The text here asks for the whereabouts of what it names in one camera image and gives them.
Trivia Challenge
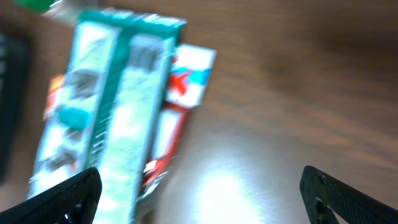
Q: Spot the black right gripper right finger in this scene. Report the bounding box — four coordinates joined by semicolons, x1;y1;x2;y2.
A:
300;166;397;224

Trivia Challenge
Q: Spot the green grip gloves package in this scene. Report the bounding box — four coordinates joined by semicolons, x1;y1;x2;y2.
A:
28;9;187;223

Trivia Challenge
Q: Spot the grey plastic mesh basket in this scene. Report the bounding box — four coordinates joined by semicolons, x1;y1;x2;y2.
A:
1;32;30;180

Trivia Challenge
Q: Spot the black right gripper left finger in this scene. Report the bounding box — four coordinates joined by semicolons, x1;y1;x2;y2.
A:
1;167;102;224

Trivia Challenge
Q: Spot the orange snack box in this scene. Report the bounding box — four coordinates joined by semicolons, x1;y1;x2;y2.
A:
43;73;65;121

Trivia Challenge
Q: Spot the green lid white jar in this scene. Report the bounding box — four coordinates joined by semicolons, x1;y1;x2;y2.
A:
14;0;82;24

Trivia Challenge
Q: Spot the red dustpan brush package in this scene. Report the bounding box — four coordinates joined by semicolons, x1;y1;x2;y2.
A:
136;44;217;218

